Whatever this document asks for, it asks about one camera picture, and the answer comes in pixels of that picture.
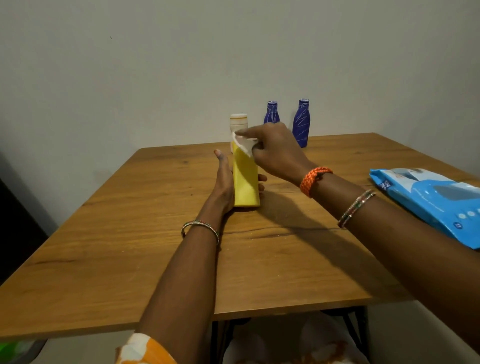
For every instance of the grey bin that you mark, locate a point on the grey bin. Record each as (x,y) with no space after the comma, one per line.
(37,348)

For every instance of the thin beaded bangle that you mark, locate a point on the thin beaded bangle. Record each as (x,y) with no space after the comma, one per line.
(354,210)
(202,224)

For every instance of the person's right forearm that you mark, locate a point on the person's right forearm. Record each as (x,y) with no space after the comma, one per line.
(412,255)

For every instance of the person's left forearm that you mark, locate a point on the person's left forearm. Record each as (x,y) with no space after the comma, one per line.
(183,292)

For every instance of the white wet wipe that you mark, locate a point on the white wet wipe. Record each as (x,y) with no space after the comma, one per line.
(243,144)

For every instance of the orange thread wristband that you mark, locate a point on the orange thread wristband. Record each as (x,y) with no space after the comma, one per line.
(313,182)

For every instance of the person's left hand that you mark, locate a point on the person's left hand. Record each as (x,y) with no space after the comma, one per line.
(224,187)

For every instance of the green item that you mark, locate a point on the green item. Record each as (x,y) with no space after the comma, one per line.
(13,347)

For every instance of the person's right hand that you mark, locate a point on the person's right hand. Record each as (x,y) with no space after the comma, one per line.
(281,153)

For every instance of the yellow bottle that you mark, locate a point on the yellow bottle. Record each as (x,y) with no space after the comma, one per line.
(245,183)

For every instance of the black metal table leg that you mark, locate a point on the black metal table leg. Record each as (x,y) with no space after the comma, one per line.
(362,330)
(217,343)

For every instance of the blue scribbled bottle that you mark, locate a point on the blue scribbled bottle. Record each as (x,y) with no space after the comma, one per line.
(272,112)
(302,125)

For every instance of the wooden table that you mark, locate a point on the wooden table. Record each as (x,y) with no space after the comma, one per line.
(93,243)

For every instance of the white bottle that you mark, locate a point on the white bottle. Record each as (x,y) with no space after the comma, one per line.
(239,120)

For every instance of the blue wet wipes pack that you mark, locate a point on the blue wet wipes pack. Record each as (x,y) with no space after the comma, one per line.
(431,202)

